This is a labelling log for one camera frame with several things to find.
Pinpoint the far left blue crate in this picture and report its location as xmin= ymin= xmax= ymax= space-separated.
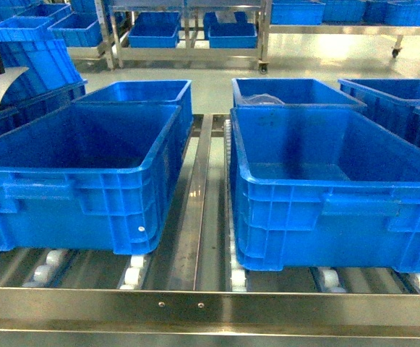
xmin=0 ymin=80 xmax=87 ymax=136

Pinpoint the background steel cart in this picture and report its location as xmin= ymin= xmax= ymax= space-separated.
xmin=95 ymin=1 xmax=272 ymax=74

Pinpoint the cart left blue crate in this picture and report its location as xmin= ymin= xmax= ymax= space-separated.
xmin=128 ymin=12 xmax=181 ymax=48

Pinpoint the tilted blue crate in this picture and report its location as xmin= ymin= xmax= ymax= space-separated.
xmin=0 ymin=16 xmax=82 ymax=96

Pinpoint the front right blue crate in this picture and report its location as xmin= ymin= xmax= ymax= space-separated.
xmin=229 ymin=106 xmax=420 ymax=273

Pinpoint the far right blue crate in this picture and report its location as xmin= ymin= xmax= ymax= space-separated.
xmin=338 ymin=79 xmax=420 ymax=148

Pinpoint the cart right blue crate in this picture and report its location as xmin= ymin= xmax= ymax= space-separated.
xmin=203 ymin=12 xmax=257 ymax=49

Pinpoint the rear left blue crate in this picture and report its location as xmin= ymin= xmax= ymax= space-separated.
xmin=75 ymin=80 xmax=194 ymax=148

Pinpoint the background steel shelf right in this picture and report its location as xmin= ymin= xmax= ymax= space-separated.
xmin=267 ymin=0 xmax=420 ymax=79

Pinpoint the rear right blue crate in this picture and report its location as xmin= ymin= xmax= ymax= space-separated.
xmin=232 ymin=77 xmax=367 ymax=112

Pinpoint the front left blue crate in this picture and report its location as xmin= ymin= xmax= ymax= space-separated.
xmin=0 ymin=104 xmax=187 ymax=255

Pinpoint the steel roller shelf rack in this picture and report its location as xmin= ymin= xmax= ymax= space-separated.
xmin=0 ymin=114 xmax=420 ymax=346

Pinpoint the cart blue crate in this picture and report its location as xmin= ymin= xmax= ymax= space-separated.
xmin=128 ymin=12 xmax=181 ymax=48
xmin=203 ymin=12 xmax=257 ymax=49

